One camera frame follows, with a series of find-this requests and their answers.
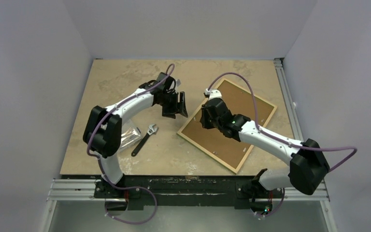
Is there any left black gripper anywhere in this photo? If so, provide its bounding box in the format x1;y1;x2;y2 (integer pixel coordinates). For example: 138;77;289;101
158;91;187;119

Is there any green picture frame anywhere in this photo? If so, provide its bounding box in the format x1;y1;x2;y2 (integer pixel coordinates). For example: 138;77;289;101
177;79;277;174

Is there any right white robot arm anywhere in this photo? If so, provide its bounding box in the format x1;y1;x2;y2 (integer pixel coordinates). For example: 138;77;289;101
200;98;330;197

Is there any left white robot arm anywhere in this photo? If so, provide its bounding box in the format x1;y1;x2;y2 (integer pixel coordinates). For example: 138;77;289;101
83;72;188;198

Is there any black adjustable wrench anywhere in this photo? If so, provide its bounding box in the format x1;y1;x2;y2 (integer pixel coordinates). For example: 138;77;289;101
131;124;158;157

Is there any clear plastic organizer box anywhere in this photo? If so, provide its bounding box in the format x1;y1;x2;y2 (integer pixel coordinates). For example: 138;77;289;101
117;120;142;153

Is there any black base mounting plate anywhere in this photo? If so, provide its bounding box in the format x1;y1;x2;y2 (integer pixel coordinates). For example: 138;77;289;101
60;174;284;212

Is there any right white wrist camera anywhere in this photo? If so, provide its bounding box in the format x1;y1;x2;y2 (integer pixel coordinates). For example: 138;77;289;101
203;89;222;100

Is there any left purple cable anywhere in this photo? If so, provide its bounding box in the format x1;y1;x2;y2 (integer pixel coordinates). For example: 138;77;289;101
86;63;176;225

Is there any front aluminium rail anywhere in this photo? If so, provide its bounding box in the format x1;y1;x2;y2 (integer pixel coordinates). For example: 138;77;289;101
46;179;329;201

